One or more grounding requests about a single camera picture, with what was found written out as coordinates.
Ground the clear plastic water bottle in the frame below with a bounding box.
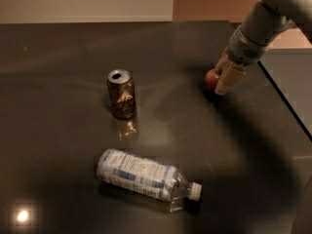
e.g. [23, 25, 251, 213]
[97, 149, 202, 202]

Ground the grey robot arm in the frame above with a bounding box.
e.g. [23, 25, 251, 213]
[214, 0, 312, 96]

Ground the brown soda can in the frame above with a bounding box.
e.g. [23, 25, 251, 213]
[107, 69, 137, 119]

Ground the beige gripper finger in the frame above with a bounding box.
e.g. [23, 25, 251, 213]
[214, 65, 246, 96]
[215, 48, 231, 70]

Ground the red apple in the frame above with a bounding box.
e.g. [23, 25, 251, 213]
[204, 68, 221, 92]

